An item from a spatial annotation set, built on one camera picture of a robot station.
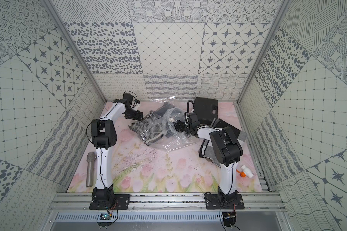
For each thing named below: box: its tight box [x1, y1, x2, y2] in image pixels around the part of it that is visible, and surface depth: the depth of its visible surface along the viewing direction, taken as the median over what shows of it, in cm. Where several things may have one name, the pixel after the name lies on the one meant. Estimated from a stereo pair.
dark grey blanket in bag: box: [154, 102, 188, 139], surface depth 92 cm
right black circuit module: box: [222, 211, 237, 227], surface depth 74 cm
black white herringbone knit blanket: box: [128, 112, 165, 146], surface depth 100 cm
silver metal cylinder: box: [85, 152, 98, 188], surface depth 85 cm
